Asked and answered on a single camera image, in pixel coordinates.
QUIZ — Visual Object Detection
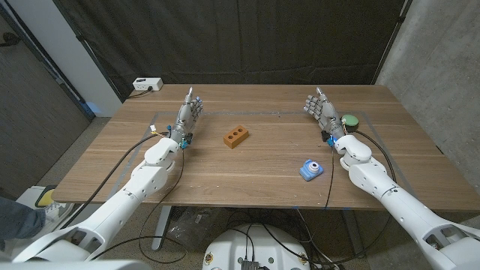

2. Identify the orange brick block with holes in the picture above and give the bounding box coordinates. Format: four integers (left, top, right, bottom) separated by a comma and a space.
223, 124, 251, 150

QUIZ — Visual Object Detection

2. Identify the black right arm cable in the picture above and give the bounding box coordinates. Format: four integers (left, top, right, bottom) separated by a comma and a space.
353, 129, 398, 183

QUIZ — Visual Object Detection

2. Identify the grey sneaker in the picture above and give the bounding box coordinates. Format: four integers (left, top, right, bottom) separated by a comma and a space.
41, 201, 75, 227

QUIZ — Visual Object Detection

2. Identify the white robot torso base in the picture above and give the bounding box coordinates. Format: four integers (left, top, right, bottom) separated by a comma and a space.
202, 223, 311, 270

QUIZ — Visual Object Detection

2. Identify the grey table leg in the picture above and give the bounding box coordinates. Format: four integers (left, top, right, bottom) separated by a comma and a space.
340, 209, 366, 259

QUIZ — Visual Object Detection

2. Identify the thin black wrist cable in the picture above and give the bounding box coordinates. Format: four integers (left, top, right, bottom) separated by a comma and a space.
89, 148, 188, 264
323, 146, 335, 209

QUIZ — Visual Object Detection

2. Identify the green push button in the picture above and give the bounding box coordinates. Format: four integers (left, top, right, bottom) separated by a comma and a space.
341, 114, 360, 133

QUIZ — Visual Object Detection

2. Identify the thin black left wrist cable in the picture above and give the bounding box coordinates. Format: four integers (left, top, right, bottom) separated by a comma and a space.
89, 148, 188, 264

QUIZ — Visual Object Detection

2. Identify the person leg in jeans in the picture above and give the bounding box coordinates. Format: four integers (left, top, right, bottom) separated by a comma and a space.
0, 196, 47, 251

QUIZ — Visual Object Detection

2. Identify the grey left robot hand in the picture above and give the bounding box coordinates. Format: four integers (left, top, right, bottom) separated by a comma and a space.
167, 86, 204, 150

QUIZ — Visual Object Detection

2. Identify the white table leg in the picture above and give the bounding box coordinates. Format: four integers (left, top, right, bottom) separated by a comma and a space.
151, 205, 173, 251

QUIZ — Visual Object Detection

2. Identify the white power strip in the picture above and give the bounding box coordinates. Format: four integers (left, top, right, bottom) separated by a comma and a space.
132, 77, 164, 92

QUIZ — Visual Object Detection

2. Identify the blue toy camera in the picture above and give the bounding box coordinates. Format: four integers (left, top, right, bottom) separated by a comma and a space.
298, 158, 325, 182

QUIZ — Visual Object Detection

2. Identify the yellow black floor pedal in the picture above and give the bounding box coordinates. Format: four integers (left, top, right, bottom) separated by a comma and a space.
34, 184, 58, 209

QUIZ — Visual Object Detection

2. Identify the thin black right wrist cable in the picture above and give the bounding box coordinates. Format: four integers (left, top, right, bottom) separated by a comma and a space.
323, 146, 335, 209

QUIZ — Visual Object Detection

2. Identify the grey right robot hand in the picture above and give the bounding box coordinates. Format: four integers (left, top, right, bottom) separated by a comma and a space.
303, 86, 349, 148

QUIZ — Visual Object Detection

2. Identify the clear plastic bag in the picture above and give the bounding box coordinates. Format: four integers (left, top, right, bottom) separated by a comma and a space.
166, 206, 222, 251

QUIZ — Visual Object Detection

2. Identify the black backdrop curtain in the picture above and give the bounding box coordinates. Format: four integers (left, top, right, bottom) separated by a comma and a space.
52, 0, 413, 103

